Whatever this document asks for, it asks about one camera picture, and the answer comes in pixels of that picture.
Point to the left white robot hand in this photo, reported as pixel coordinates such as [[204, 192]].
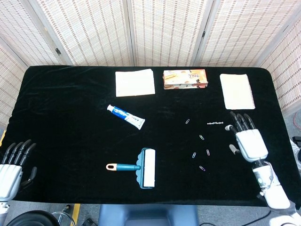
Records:
[[9, 176]]

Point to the cream paper pad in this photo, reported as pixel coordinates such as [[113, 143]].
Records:
[[135, 83]]

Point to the blue white toothpaste tube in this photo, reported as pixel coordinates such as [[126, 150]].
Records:
[[124, 115]]

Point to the cream spiral notebook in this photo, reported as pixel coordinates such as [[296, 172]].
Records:
[[237, 91]]

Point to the white sneaker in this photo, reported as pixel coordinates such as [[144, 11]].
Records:
[[297, 157]]

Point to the black screen hinge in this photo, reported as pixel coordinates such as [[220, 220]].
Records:
[[285, 28], [203, 33], [57, 51]]

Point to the blue padded seat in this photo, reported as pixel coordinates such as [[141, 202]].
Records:
[[148, 215]]

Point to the black floor pedal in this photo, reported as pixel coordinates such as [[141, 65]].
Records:
[[89, 222]]

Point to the black velvet tablecloth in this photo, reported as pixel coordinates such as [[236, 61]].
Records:
[[70, 117]]

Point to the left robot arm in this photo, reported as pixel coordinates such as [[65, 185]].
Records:
[[2, 209]]

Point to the orange snack box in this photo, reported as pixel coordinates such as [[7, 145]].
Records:
[[183, 80]]

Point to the black round stool seat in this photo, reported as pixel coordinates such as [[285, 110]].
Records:
[[30, 219]]

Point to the teal lint roller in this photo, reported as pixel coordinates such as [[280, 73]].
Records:
[[149, 168]]

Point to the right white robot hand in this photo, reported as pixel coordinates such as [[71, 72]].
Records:
[[251, 143]]

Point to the woven folding screen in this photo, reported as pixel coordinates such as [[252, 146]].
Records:
[[94, 30]]

